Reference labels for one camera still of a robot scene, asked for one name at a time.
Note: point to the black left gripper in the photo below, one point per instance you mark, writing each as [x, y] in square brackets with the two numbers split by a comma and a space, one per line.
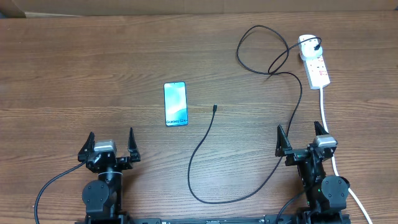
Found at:
[125, 163]

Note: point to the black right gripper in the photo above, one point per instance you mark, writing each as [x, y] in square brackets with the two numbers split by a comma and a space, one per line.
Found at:
[295, 155]

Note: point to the Samsung Galaxy smartphone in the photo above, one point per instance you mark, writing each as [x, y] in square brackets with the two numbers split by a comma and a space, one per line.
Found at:
[175, 100]

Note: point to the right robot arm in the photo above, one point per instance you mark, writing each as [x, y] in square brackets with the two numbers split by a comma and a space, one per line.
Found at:
[326, 194]

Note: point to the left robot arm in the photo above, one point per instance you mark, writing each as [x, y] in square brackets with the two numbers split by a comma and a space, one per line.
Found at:
[103, 196]

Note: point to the white charger plug adapter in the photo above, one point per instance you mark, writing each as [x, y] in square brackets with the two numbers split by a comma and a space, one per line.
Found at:
[310, 47]

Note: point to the white power strip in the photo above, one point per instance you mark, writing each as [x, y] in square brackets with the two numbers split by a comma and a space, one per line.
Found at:
[316, 73]

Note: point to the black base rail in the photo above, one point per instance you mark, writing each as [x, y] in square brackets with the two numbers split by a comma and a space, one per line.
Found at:
[267, 219]

